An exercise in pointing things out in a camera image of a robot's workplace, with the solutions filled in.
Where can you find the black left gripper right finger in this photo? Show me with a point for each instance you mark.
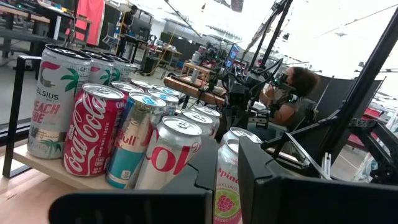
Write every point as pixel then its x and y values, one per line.
pixel 295 202

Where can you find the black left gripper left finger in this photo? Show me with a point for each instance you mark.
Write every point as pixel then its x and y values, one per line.
pixel 124 208

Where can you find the white can with red base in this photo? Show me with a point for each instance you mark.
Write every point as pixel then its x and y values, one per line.
pixel 211 113

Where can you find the white Celsius can black lid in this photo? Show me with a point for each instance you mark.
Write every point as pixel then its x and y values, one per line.
pixel 53 102
pixel 102 70
pixel 121 70

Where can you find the blue lit screen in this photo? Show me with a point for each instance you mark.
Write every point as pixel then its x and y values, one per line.
pixel 232 56

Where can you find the white cup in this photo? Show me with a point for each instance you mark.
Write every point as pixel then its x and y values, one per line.
pixel 195 76

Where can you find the small wooden stool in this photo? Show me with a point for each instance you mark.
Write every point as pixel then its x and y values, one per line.
pixel 196 67

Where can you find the wooden workbench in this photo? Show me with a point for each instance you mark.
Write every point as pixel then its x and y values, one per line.
pixel 186 88

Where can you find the person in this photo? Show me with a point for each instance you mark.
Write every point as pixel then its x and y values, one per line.
pixel 127 18
pixel 298 81

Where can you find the black pole stand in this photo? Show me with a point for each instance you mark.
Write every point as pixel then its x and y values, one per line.
pixel 273 31

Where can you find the black partition curtain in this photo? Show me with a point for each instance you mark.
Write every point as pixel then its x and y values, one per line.
pixel 335 93

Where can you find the black desk monitor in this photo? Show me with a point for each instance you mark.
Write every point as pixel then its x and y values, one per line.
pixel 141 28

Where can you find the grey office chair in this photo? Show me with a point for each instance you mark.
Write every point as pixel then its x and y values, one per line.
pixel 110 34

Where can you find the red hanging cloth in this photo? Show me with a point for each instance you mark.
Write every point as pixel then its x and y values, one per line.
pixel 90 18

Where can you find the grey metal workbench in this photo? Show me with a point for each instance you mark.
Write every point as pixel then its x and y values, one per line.
pixel 18 34

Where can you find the wooden shelf with black frame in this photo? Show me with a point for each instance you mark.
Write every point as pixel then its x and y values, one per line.
pixel 46 168

